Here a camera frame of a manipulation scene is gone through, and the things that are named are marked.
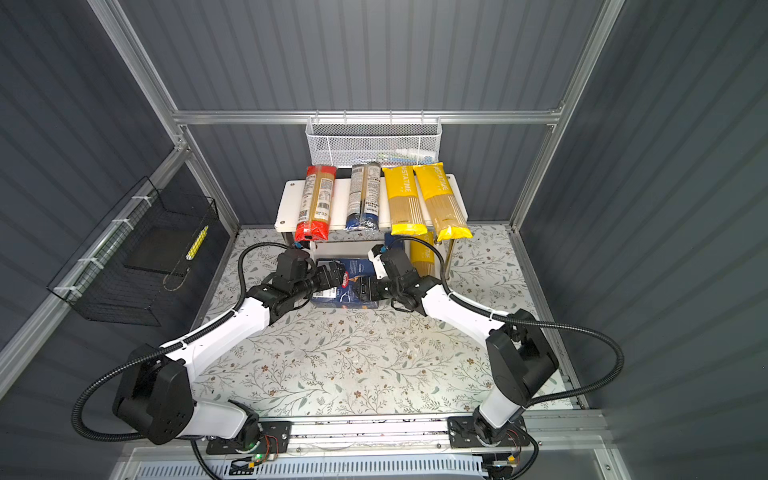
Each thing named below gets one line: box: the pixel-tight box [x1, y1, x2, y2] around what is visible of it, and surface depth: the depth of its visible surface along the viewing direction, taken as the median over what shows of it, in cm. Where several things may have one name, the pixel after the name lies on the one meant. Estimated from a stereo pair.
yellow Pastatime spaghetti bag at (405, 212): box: [382, 165, 428, 236], surface depth 78 cm
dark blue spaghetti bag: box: [346, 162, 381, 230], surface depth 78 cm
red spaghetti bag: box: [294, 165, 337, 242], surface depth 76 cm
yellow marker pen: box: [185, 225, 209, 261], surface depth 80 cm
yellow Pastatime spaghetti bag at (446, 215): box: [412, 162, 473, 241], surface depth 77 cm
